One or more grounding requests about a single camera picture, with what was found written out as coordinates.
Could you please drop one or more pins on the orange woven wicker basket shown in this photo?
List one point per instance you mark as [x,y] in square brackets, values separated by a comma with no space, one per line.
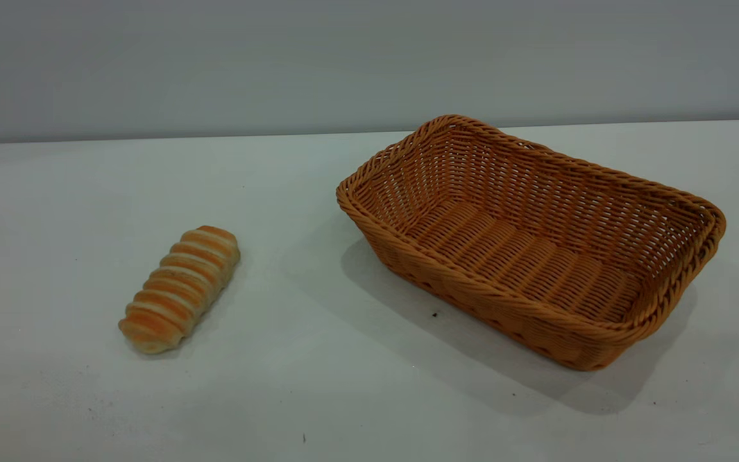
[530,256]

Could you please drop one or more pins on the striped spiral bread roll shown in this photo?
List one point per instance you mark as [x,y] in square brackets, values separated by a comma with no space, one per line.
[180,289]

